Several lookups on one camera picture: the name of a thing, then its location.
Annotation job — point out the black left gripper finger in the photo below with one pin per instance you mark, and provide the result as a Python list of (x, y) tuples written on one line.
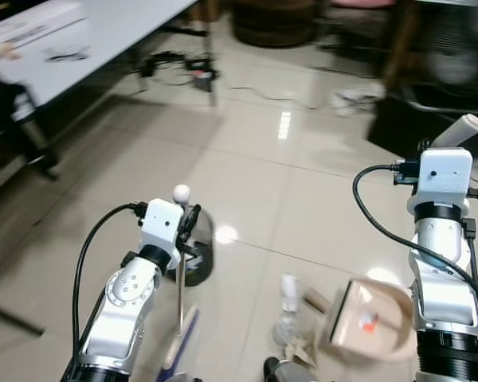
[(193, 219)]

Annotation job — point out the broom with white knob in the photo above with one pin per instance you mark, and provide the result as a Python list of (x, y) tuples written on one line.
[(181, 302)]

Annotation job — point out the beige dustpan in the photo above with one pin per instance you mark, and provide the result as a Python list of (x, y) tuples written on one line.
[(370, 318)]

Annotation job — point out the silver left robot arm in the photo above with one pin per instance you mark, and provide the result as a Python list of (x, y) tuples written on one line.
[(123, 306)]

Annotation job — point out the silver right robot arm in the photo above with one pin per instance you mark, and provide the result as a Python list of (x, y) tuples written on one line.
[(442, 294)]

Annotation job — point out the black floor fan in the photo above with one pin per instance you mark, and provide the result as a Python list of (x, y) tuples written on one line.
[(454, 48)]

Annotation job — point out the black waste bin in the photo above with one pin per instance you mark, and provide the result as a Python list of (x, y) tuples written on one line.
[(201, 259)]

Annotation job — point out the white crumpled wrapper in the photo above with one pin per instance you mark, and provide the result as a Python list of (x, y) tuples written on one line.
[(289, 290)]

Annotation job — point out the clear plastic bottle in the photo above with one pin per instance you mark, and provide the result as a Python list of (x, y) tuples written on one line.
[(291, 330)]

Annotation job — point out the brown cardboard tube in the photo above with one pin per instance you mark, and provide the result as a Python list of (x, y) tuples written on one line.
[(315, 299)]

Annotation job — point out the beige crumpled paper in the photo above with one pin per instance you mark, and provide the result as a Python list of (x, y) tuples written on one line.
[(307, 350)]

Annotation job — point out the black office chair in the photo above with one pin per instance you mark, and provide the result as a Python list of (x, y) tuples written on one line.
[(16, 127)]

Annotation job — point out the white table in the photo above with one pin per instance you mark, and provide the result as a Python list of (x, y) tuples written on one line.
[(119, 32)]

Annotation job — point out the white crumpled bag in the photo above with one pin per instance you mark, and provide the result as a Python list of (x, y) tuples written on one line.
[(357, 99)]

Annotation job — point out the brown round stool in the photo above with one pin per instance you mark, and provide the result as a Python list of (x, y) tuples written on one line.
[(275, 24)]

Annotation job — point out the black box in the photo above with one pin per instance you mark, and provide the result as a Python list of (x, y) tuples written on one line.
[(406, 119)]

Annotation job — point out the white printed paper sheet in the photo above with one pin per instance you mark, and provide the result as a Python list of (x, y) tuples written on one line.
[(44, 22)]

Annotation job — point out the pink seat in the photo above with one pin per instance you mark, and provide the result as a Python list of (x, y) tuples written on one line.
[(362, 4)]

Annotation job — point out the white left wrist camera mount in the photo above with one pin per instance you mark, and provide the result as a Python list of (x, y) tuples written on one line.
[(161, 224)]

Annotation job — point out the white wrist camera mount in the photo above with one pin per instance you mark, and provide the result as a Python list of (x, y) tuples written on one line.
[(444, 171), (161, 224)]

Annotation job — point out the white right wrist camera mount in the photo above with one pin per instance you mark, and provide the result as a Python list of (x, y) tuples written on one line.
[(444, 171)]

